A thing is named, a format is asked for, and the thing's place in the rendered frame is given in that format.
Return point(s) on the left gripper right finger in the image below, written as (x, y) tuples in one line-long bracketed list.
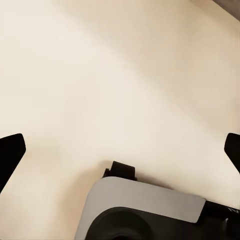
[(232, 149)]

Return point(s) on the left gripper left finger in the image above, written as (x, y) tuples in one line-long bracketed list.
[(12, 150)]

